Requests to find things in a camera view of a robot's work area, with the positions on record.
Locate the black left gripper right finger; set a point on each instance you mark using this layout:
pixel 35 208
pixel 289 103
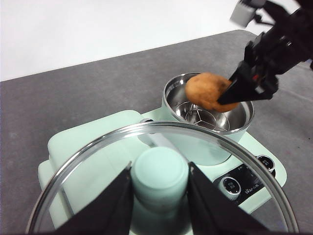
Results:
pixel 220 213

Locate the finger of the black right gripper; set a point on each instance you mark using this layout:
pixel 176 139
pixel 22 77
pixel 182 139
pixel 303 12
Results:
pixel 240 88

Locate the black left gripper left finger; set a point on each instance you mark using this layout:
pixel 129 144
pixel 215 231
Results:
pixel 102 210

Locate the brown potato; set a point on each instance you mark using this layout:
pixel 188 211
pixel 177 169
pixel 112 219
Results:
pixel 203 90

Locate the glass lid with mint knob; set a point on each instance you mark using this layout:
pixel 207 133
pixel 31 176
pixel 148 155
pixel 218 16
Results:
pixel 159 171

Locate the mint green steamer pot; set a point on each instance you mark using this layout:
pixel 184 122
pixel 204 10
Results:
pixel 207 151

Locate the silver black control dial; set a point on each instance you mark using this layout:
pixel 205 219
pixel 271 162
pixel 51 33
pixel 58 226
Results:
pixel 231 184
pixel 266 162

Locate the mint green breakfast machine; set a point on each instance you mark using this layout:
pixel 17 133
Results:
pixel 73 144

